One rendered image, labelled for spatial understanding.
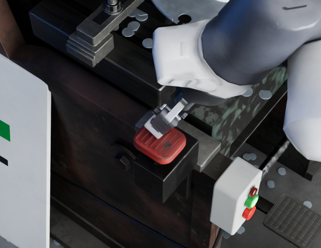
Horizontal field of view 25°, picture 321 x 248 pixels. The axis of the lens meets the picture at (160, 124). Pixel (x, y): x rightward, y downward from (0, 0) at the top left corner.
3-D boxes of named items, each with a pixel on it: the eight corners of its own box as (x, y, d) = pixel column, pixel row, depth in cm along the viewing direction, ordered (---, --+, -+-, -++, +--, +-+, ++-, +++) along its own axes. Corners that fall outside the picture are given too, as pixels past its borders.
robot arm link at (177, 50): (286, 50, 82) (265, 69, 87) (207, -25, 82) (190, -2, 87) (226, 121, 77) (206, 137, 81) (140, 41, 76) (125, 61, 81)
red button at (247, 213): (255, 211, 126) (257, 203, 123) (246, 223, 124) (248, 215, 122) (249, 208, 126) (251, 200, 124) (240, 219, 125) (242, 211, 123)
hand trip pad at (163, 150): (188, 163, 113) (190, 136, 107) (166, 189, 110) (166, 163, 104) (153, 141, 115) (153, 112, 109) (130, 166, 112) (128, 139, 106)
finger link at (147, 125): (177, 120, 100) (174, 124, 100) (161, 136, 106) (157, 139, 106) (162, 106, 100) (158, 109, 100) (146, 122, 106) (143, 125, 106)
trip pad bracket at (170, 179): (195, 197, 128) (200, 135, 112) (163, 236, 124) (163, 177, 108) (169, 180, 130) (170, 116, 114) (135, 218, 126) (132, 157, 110)
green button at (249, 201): (258, 200, 122) (259, 192, 120) (248, 212, 121) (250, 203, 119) (252, 197, 123) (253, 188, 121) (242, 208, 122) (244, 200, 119)
